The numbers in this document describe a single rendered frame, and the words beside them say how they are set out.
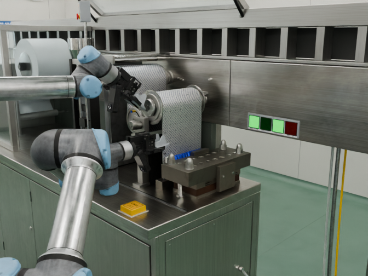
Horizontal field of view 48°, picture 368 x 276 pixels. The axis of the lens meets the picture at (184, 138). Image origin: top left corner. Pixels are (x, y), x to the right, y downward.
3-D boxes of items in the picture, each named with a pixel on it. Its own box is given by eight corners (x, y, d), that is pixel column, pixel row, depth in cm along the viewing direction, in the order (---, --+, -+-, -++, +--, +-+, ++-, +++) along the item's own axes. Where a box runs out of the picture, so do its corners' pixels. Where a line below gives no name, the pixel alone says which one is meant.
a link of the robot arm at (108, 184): (92, 189, 162) (91, 162, 159) (121, 189, 162) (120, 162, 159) (87, 196, 154) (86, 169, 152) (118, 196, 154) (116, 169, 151)
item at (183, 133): (162, 161, 175) (161, 119, 171) (200, 151, 191) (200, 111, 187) (163, 161, 175) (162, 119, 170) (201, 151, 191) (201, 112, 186)
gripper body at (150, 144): (157, 133, 165) (133, 138, 157) (157, 154, 167) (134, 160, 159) (145, 130, 170) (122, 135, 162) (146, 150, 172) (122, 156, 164)
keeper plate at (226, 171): (216, 190, 172) (216, 166, 170) (231, 185, 179) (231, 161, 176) (220, 192, 170) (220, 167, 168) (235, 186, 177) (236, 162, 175)
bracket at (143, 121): (131, 185, 181) (129, 118, 174) (143, 182, 186) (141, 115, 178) (138, 188, 178) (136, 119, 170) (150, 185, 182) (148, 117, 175)
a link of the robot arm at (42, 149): (11, 162, 112) (62, 196, 159) (51, 162, 112) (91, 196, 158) (17, 122, 116) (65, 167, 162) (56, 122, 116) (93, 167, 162)
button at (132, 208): (120, 211, 155) (120, 205, 154) (134, 205, 160) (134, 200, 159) (131, 216, 150) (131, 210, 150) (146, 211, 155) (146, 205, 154)
